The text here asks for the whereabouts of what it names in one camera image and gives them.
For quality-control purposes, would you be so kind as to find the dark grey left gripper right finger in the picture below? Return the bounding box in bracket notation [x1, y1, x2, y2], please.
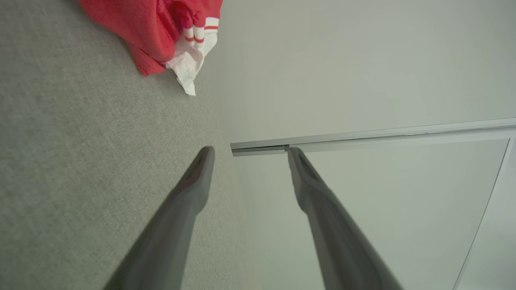
[287, 147, 404, 290]

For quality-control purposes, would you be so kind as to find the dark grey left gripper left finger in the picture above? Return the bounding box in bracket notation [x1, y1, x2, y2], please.
[104, 146, 215, 290]

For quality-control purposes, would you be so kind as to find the grey metal partition post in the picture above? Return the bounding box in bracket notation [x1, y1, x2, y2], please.
[231, 118, 516, 157]

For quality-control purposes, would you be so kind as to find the red basketball jersey white trim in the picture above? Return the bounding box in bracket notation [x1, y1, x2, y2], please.
[79, 0, 223, 96]

